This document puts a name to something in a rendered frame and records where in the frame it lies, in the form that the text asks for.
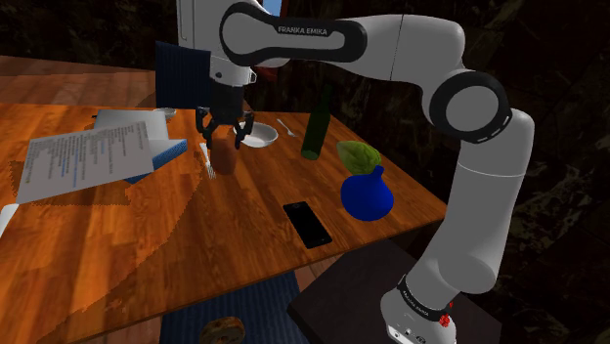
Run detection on white bowl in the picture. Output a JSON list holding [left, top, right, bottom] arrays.
[[238, 120, 280, 150]]

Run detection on brown cylindrical jar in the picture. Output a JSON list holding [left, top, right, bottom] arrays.
[[211, 135, 239, 176]]

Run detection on brown round bread loaf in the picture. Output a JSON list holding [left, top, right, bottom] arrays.
[[198, 316, 247, 344]]

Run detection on white flat object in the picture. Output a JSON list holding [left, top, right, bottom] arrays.
[[0, 202, 21, 238]]

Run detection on dark blue chair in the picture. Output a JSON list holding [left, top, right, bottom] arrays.
[[154, 39, 213, 109]]

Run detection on silver fork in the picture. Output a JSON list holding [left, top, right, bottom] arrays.
[[198, 141, 218, 180], [277, 117, 298, 140]]

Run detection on blue round vase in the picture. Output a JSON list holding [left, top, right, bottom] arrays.
[[339, 164, 396, 223]]

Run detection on white cabinet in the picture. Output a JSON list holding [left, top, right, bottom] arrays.
[[175, 0, 228, 52]]

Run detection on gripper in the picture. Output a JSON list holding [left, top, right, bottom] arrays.
[[196, 81, 256, 151]]

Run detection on dark green glass bottle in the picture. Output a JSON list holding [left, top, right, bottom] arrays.
[[300, 84, 333, 161]]

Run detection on green lettuce head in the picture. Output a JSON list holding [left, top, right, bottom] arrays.
[[335, 140, 383, 177]]

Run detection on blue covered book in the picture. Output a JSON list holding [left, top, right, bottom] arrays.
[[93, 107, 189, 186]]

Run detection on white printed paper sheet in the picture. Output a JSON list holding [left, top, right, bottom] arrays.
[[15, 120, 156, 205]]

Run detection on wooden table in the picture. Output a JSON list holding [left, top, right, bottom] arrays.
[[0, 102, 450, 344], [0, 54, 159, 109]]

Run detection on dark blue rug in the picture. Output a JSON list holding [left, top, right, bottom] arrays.
[[158, 271, 312, 344]]

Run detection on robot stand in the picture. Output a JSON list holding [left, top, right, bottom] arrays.
[[286, 237, 504, 344]]

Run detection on black smartphone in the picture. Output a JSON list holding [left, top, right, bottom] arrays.
[[282, 200, 333, 250]]

